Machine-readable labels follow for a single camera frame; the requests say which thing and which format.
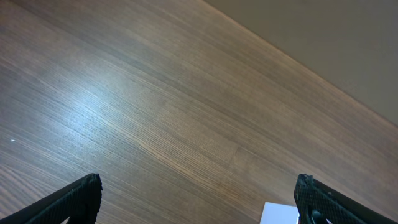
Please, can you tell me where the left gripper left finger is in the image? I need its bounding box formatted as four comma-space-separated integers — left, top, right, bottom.
1, 173, 103, 224

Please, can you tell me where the white box pink interior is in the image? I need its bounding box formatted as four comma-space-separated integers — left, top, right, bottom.
260, 202, 299, 224

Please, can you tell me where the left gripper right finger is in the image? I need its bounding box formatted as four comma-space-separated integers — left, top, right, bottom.
294, 174, 397, 224

